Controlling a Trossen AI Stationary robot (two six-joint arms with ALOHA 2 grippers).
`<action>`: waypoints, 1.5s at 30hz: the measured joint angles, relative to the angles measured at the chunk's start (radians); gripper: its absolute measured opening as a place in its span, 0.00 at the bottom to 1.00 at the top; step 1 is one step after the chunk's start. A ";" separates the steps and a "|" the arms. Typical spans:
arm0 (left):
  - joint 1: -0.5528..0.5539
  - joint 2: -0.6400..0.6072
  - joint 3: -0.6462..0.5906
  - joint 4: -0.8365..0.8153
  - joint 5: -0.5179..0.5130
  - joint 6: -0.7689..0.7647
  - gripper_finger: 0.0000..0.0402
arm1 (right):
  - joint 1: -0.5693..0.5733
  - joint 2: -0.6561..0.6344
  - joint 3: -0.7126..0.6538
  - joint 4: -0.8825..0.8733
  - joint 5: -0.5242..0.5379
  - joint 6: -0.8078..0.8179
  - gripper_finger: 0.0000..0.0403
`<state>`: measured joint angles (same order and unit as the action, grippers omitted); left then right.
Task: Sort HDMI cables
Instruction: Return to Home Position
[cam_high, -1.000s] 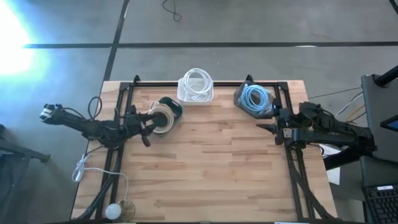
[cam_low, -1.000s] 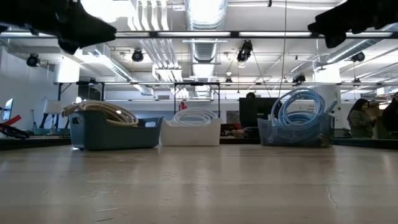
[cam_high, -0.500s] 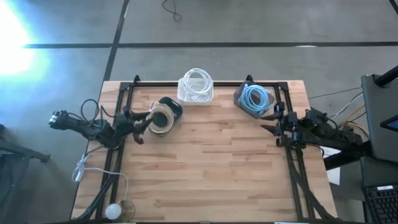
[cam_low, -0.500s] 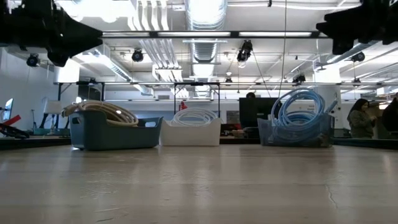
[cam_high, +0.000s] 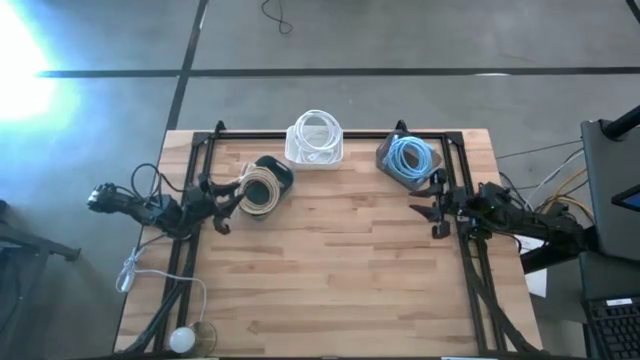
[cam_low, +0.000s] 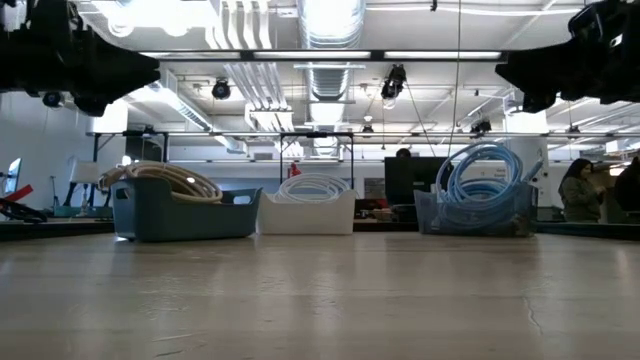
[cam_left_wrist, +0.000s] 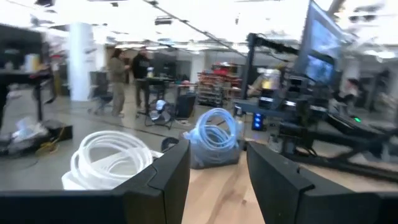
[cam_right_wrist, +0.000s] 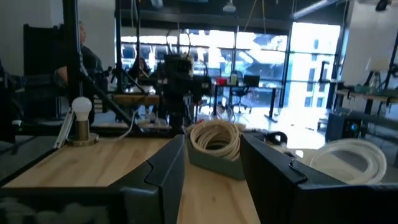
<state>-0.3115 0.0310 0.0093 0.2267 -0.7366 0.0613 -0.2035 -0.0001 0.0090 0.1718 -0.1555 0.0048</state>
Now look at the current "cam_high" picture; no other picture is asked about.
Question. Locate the brass round lamp base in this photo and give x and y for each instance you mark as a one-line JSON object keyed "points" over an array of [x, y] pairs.
{"points": [[206, 336]]}

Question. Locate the blue lit small screen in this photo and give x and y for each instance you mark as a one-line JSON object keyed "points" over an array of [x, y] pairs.
{"points": [[629, 199]]}

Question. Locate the black floor stand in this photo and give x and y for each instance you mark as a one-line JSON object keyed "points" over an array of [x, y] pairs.
{"points": [[40, 245]]}

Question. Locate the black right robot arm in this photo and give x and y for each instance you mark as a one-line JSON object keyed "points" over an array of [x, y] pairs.
{"points": [[530, 220]]}

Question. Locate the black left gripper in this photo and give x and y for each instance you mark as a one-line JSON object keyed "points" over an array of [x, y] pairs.
{"points": [[200, 202]]}

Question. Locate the black round pole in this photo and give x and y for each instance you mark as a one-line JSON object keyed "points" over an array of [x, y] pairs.
{"points": [[622, 125]]}

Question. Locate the white plastic bin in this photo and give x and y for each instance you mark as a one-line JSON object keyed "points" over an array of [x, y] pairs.
{"points": [[292, 150]]}

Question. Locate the white round lamp bulb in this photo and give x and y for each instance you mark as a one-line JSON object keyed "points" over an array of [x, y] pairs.
{"points": [[181, 340]]}

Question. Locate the grey computer panel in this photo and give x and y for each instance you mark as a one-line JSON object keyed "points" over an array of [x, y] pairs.
{"points": [[607, 200]]}

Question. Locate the dark green plastic bin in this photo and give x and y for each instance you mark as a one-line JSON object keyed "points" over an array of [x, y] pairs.
{"points": [[282, 172]]}

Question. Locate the black metal table frame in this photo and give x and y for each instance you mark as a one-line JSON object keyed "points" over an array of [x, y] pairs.
{"points": [[350, 135]]}

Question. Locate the white paper sheet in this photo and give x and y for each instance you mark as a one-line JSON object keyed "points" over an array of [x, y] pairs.
{"points": [[535, 285]]}

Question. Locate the black diagonal bar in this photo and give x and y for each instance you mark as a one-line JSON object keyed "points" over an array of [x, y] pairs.
{"points": [[545, 260]]}

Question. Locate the black power adapter box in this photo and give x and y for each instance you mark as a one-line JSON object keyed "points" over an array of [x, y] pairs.
{"points": [[560, 207]]}

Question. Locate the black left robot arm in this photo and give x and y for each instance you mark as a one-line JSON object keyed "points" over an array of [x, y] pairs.
{"points": [[150, 210]]}

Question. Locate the black keyboard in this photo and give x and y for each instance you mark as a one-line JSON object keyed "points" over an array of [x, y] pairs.
{"points": [[615, 330]]}

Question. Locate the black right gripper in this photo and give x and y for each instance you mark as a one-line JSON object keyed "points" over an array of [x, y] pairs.
{"points": [[452, 202]]}

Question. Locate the grey translucent plastic bin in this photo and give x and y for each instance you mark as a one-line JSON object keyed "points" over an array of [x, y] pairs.
{"points": [[385, 152]]}

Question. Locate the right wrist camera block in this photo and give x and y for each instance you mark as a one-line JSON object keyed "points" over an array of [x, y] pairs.
{"points": [[441, 230]]}

